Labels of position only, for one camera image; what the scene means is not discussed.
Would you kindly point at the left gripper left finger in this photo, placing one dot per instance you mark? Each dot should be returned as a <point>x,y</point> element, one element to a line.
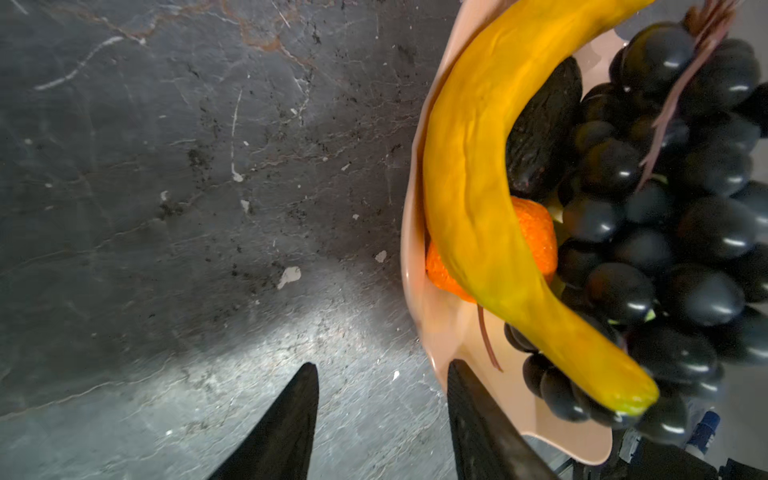
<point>281,443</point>

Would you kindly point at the yellow fake banana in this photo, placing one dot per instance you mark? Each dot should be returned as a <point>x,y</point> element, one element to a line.
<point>496,60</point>

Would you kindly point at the black fake grapes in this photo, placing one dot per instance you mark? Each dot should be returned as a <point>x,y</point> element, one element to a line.
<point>658,227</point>

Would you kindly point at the dark fake avocado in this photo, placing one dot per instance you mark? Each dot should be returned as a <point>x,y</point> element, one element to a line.
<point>536,147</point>

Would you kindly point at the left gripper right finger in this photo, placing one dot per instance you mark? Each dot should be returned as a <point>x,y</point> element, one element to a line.
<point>486,445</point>

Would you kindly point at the pink scalloped bowl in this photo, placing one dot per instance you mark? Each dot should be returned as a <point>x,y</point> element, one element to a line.
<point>448,326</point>

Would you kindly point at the orange fake fruit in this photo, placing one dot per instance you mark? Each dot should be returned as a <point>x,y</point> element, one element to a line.
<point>538,231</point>

